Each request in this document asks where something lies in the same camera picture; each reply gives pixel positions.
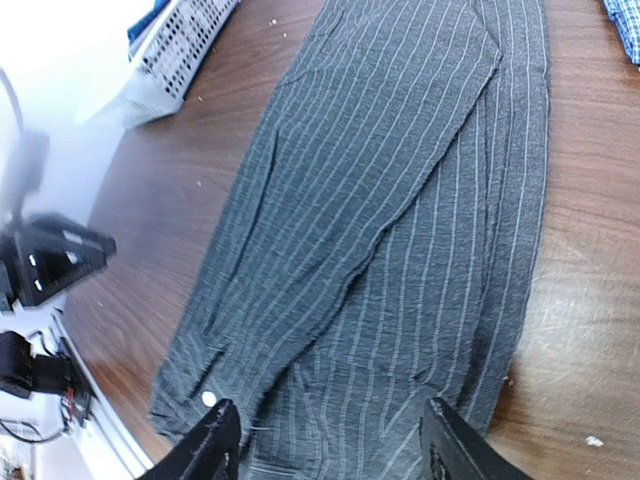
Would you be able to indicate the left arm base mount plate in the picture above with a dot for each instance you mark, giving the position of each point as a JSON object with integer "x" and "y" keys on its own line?
{"x": 24, "y": 373}

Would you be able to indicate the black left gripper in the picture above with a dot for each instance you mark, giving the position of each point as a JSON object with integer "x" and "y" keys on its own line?
{"x": 46, "y": 255}

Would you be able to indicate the white plastic laundry basket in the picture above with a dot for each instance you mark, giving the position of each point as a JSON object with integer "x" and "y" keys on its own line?
{"x": 149, "y": 79}

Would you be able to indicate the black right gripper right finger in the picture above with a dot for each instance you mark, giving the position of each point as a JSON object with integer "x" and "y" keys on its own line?
{"x": 452, "y": 449}

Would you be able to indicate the light blue checked folded shirt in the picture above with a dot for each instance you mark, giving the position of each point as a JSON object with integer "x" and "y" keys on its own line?
{"x": 625, "y": 15}

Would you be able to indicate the black pinstriped long sleeve shirt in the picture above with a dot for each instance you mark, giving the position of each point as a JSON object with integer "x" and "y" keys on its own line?
{"x": 378, "y": 244}

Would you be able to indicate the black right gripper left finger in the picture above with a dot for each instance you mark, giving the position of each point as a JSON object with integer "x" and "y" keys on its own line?
{"x": 211, "y": 450}

